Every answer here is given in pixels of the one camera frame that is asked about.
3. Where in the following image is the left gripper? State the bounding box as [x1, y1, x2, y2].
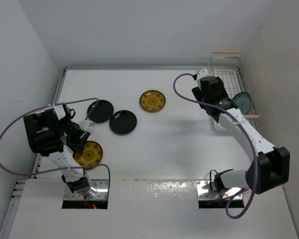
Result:
[61, 118, 90, 155]

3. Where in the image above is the yellow patterned plate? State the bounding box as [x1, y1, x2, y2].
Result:
[139, 90, 166, 113]
[73, 141, 103, 167]

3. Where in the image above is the blue green patterned plate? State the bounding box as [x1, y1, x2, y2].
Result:
[233, 92, 252, 115]

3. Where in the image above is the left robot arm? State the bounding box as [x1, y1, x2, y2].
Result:
[23, 105, 98, 199]

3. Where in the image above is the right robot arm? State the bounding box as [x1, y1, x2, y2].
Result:
[192, 75, 290, 195]

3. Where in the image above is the black plate far left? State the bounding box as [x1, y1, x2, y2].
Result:
[87, 100, 114, 123]

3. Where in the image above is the black plate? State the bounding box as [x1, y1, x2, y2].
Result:
[87, 100, 114, 123]
[109, 110, 137, 135]

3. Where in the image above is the black plate centre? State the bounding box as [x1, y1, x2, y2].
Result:
[109, 110, 137, 135]

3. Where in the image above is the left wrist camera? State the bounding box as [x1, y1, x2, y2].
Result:
[80, 120, 95, 130]

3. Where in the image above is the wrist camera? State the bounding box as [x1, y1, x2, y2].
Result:
[196, 68, 210, 80]
[80, 120, 95, 130]

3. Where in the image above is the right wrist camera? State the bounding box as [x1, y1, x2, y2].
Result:
[196, 68, 210, 80]

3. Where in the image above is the white wire dish rack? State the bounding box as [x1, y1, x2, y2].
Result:
[207, 50, 260, 128]

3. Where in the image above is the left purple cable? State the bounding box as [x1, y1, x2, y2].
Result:
[0, 98, 111, 200]

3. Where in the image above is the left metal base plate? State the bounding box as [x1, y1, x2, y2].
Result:
[64, 179, 109, 201]

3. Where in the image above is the metal base plate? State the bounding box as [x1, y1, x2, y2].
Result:
[64, 179, 109, 201]
[196, 180, 241, 201]

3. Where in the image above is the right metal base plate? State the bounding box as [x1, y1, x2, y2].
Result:
[196, 180, 241, 201]

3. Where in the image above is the aluminium table frame rail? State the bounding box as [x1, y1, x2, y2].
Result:
[0, 66, 274, 239]

